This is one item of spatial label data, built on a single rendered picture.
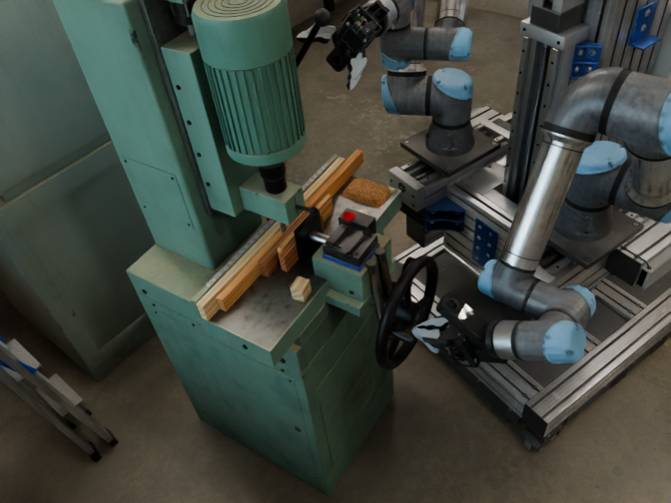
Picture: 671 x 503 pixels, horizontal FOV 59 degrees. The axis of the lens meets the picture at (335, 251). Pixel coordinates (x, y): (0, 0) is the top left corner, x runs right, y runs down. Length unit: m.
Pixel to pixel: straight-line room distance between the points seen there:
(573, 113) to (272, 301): 0.74
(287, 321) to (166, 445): 1.09
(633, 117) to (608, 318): 1.27
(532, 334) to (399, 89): 0.92
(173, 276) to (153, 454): 0.85
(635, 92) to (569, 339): 0.43
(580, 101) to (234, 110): 0.63
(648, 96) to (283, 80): 0.64
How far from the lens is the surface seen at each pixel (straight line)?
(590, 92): 1.14
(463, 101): 1.80
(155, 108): 1.33
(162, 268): 1.68
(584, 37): 1.63
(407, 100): 1.80
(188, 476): 2.23
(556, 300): 1.21
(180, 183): 1.43
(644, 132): 1.13
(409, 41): 1.50
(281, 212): 1.38
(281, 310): 1.35
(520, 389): 2.03
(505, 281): 1.22
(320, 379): 1.58
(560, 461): 2.20
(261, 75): 1.14
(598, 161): 1.52
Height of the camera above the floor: 1.92
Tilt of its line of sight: 45 degrees down
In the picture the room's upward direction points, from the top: 7 degrees counter-clockwise
